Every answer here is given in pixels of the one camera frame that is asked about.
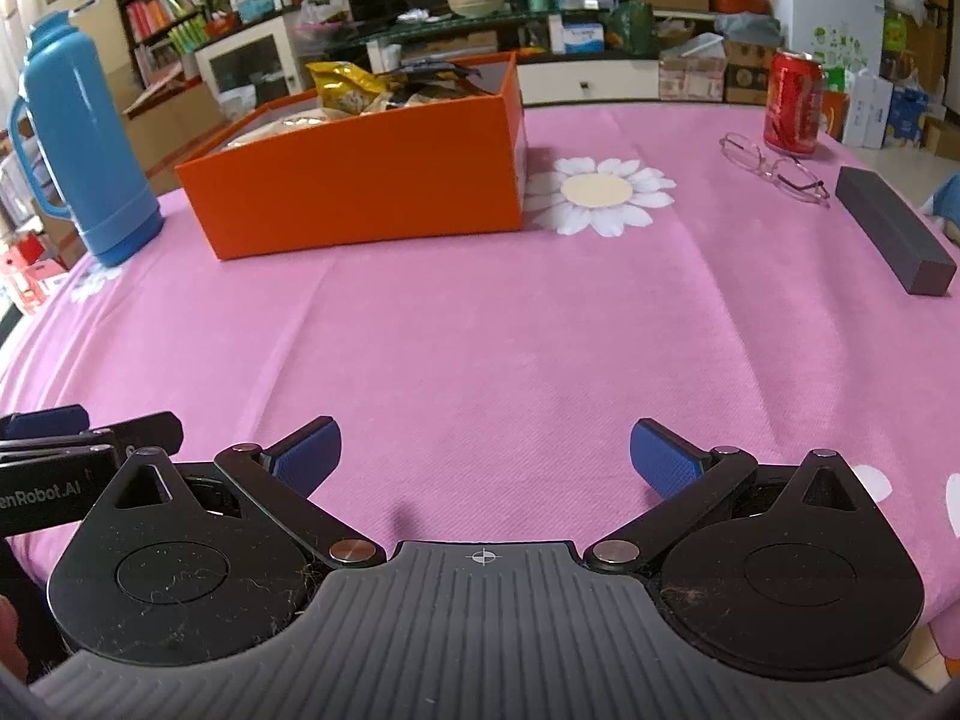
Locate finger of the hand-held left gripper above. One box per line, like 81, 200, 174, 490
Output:
0, 412, 185, 463
0, 404, 92, 443

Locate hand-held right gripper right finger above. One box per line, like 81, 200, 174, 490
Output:
584, 418, 875, 575

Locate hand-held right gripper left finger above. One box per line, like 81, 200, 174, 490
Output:
96, 415, 386, 570

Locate orange cardboard box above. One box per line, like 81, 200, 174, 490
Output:
173, 52, 527, 263

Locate clear bag of puffed snacks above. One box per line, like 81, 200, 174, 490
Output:
223, 108, 332, 152

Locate gold snack packet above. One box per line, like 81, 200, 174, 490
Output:
306, 59, 400, 119

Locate black snack packet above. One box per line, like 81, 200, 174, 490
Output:
388, 63, 497, 111

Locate person's left hand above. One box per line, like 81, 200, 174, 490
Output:
0, 598, 31, 684

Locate red boxes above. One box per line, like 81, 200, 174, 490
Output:
0, 231, 70, 317

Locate pink flowered tablecloth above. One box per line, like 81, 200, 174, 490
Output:
0, 100, 960, 693

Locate blue thermos jug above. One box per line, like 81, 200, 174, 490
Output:
6, 10, 167, 269

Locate stack of cardboard boxes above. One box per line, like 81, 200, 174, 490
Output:
122, 78, 227, 175

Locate thin-framed eyeglasses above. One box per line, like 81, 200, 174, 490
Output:
719, 131, 833, 208

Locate dark grey rectangular block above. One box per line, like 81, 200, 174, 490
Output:
833, 166, 960, 298

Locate red soda can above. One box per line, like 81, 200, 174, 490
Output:
763, 48, 827, 159

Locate white cabinet with glass door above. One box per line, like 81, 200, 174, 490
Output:
193, 14, 302, 115

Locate blue striped cushion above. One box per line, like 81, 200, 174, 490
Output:
928, 171, 960, 242

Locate white tv stand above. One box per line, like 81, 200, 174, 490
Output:
366, 10, 752, 107

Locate standing air conditioner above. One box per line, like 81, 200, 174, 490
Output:
40, 0, 137, 92

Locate white carton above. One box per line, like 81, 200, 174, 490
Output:
842, 70, 894, 150

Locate blue carton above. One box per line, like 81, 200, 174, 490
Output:
884, 85, 932, 149

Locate black bookshelf with books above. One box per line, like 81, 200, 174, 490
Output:
107, 0, 212, 92

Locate white chest freezer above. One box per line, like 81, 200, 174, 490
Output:
730, 0, 887, 62

